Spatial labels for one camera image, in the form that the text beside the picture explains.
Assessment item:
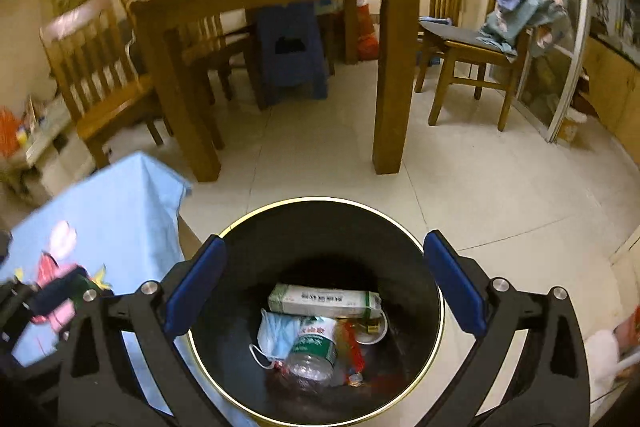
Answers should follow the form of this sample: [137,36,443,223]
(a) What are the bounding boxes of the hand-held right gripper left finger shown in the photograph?
[57,234,228,427]

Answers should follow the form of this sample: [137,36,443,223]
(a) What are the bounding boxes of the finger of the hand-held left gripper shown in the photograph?
[31,274,93,316]

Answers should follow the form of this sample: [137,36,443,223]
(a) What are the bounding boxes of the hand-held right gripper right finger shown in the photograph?
[422,229,593,427]

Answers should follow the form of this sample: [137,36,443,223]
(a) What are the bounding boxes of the white plastic cup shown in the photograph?
[350,307,390,346]

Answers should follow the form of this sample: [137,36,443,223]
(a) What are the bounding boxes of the blue face mask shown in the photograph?
[249,308,303,370]

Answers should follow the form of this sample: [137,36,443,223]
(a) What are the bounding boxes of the red wrapper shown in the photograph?
[335,319,368,374]

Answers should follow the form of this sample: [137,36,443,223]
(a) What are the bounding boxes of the white noodle box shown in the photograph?
[267,283,383,320]

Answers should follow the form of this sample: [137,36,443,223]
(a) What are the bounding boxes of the black round trash bin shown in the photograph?
[185,197,446,427]

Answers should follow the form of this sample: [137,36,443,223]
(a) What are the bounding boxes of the clear plastic bottle green label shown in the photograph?
[282,316,341,388]

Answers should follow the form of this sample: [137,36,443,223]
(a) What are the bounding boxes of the blue cartoon printed tablecloth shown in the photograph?
[0,151,193,413]

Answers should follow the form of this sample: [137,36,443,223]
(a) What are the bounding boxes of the white low cabinet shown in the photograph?
[0,94,96,208]

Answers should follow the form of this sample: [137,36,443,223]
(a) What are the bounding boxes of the white pink cloth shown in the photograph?
[585,307,640,408]

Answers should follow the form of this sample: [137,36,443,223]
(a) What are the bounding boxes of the orange plastic bag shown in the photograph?
[0,107,26,158]

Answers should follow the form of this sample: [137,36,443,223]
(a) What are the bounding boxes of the large wooden slat-back chair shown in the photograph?
[40,0,173,170]

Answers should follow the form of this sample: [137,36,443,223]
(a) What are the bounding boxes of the white small bucket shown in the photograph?
[557,109,588,146]

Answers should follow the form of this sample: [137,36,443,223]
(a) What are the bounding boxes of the wooden dining table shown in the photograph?
[127,0,426,182]

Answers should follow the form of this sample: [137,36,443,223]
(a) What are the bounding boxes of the white framed glass door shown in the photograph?
[497,0,593,144]

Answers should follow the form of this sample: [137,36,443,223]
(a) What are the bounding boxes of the wooden chair with cushion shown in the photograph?
[419,0,536,132]

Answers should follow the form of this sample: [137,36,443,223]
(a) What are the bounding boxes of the blue plastic stool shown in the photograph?
[257,4,331,105]

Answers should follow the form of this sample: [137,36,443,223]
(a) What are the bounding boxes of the dark seat cushion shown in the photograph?
[419,18,506,50]

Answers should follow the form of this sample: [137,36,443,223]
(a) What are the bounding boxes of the yellow wooden cabinet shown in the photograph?
[582,34,640,152]

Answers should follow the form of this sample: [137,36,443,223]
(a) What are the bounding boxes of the red bag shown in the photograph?
[356,2,383,60]

